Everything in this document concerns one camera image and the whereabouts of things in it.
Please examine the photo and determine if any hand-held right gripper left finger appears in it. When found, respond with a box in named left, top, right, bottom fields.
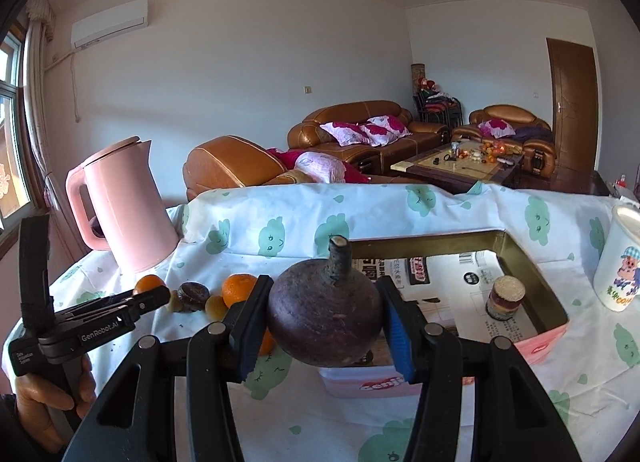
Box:
left=62, top=274, right=276, bottom=462

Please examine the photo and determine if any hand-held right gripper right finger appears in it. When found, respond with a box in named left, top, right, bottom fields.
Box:
left=375, top=274, right=583, bottom=462

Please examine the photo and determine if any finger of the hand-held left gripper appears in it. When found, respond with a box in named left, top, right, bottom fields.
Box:
left=52, top=286, right=172, bottom=325

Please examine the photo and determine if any orange mandarin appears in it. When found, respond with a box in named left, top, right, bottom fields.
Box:
left=257, top=327, right=277, bottom=357
left=221, top=273, right=258, bottom=309
left=133, top=274, right=167, bottom=295

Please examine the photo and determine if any dark brown wrinkled passion fruit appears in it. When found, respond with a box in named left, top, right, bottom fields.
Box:
left=177, top=282, right=210, bottom=314

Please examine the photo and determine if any purple round turnip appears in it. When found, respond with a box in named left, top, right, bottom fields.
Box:
left=266, top=236, right=387, bottom=367

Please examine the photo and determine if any pink tin box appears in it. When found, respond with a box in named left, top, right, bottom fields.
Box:
left=320, top=229, right=570, bottom=399

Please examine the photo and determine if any person's left forearm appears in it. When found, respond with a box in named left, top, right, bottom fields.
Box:
left=0, top=392, right=56, bottom=462

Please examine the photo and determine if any person's left hand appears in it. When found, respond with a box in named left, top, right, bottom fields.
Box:
left=15, top=357, right=96, bottom=443

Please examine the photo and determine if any newspaper sheet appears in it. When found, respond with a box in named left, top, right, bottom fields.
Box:
left=350, top=251, right=546, bottom=343

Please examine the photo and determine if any white green cloud tablecloth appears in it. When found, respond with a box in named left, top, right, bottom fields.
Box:
left=10, top=182, right=640, bottom=462

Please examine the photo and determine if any pink electric kettle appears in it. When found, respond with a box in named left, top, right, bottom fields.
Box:
left=65, top=136, right=181, bottom=277

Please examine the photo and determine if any window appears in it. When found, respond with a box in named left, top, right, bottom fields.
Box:
left=0, top=32, right=38, bottom=238

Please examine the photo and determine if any brown leather armchair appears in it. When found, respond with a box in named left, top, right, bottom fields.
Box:
left=452, top=104, right=557, bottom=178
left=182, top=136, right=288, bottom=203

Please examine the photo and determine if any beige curtain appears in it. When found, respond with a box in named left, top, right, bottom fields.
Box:
left=25, top=0, right=57, bottom=213

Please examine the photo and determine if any dark wooden coffee table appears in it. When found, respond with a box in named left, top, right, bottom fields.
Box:
left=390, top=142, right=526, bottom=194

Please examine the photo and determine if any pale pink pillow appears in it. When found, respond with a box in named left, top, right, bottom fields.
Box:
left=295, top=152, right=347, bottom=184

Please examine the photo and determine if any brown leather three-seat sofa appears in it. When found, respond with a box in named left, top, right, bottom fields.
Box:
left=287, top=101, right=451, bottom=175

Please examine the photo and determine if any white magenta floral pillow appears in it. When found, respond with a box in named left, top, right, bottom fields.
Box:
left=367, top=115, right=412, bottom=139
left=320, top=122, right=372, bottom=147
left=360, top=123, right=397, bottom=147
left=477, top=118, right=516, bottom=139

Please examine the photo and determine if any group of snacks and oranges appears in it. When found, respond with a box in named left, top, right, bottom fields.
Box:
left=447, top=139, right=521, bottom=165

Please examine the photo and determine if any white cartoon mug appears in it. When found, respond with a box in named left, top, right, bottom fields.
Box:
left=592, top=204, right=640, bottom=313

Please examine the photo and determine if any stack of black chairs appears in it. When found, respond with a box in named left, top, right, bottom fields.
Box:
left=412, top=92, right=463, bottom=130

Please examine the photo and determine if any purple blanket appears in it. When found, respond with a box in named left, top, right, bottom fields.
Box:
left=515, top=126, right=553, bottom=144

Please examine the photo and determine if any white air conditioner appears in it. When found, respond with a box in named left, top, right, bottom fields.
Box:
left=70, top=0, right=150, bottom=49

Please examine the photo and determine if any brown wooden door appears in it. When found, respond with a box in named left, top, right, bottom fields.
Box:
left=546, top=38, right=598, bottom=177

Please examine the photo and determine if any white wall pipe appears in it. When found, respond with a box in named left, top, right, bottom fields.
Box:
left=69, top=48, right=82, bottom=124

